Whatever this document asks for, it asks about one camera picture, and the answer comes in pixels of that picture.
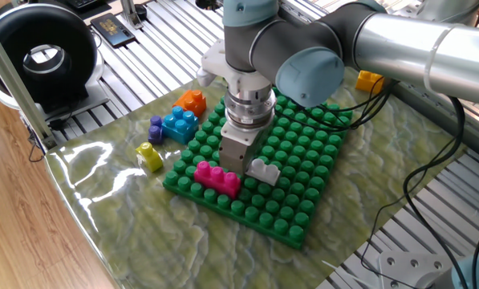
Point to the silver Schunk gripper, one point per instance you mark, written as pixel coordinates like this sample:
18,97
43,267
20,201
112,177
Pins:
235,152

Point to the pink three-stud block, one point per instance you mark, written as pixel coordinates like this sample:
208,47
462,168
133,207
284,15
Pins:
217,180

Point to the white four-stud block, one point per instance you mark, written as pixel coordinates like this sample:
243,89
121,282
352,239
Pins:
265,172

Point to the light blue four-stud block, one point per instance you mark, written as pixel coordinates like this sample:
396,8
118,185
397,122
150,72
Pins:
179,126

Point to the orange two-stud block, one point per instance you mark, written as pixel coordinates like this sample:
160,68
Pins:
191,103

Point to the large green studded baseplate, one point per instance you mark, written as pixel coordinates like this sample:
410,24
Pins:
299,180

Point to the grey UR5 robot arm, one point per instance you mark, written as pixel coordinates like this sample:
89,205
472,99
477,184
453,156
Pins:
403,48

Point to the violet two-stud block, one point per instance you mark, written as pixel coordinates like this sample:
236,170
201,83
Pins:
155,132

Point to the yellow-green single-stud block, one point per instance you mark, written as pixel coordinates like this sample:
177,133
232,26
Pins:
150,157

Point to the green marble patterned mat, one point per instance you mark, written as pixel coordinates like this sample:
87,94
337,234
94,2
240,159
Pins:
143,241

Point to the yellow two-stud block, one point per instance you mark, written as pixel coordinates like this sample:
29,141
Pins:
365,82

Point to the black round knob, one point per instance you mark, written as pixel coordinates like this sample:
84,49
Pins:
141,11

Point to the black small card device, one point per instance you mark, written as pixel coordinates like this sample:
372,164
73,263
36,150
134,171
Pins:
112,30

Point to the black keyboard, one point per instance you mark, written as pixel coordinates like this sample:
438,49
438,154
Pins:
82,3

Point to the white round machine base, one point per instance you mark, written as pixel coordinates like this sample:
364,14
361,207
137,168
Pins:
451,10

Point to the silver metal bracket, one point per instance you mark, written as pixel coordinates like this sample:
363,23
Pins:
128,14

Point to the aluminium profile rail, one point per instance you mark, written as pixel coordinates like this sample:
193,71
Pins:
443,120

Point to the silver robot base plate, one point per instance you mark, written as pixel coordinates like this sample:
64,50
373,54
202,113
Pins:
411,269

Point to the aluminium frame post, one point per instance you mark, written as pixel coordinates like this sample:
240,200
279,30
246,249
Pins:
14,80

